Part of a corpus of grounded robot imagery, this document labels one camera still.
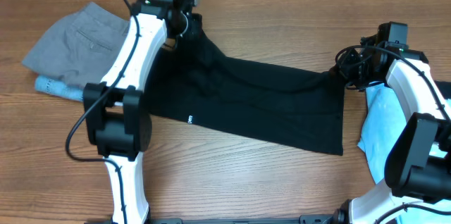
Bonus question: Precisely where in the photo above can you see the black polo shirt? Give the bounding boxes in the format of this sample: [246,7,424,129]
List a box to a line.
[144,31,345,155]

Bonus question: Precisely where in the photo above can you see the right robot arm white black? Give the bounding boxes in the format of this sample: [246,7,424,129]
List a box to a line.
[326,22,450,223]

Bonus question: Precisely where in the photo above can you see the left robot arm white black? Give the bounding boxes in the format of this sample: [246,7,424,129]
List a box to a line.
[80,0,202,223]

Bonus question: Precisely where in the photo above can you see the light blue shirt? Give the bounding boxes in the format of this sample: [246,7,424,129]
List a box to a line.
[357,82,451,224]

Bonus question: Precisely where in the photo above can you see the dark navy garment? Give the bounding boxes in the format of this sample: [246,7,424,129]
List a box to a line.
[435,81,451,99]

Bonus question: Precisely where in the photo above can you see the grey folded trousers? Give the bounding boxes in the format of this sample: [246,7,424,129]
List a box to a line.
[22,2,130,88]

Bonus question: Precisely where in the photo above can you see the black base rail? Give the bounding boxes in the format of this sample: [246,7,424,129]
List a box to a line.
[147,211,346,224]

